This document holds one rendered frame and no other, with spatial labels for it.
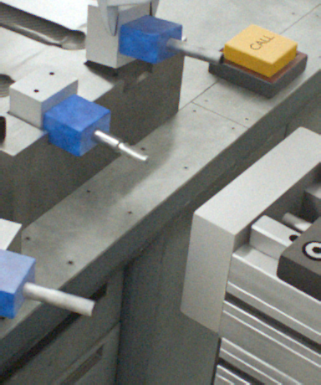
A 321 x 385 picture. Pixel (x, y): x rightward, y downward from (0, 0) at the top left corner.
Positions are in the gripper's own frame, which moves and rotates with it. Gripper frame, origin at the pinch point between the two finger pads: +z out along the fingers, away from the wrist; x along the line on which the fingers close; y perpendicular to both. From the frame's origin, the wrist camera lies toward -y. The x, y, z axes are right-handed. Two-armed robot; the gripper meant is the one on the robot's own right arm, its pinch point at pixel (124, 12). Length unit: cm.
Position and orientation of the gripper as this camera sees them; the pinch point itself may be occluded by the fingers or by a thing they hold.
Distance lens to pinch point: 102.9
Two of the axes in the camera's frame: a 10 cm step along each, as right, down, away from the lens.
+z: -0.5, 9.0, 4.4
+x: 5.6, -3.4, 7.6
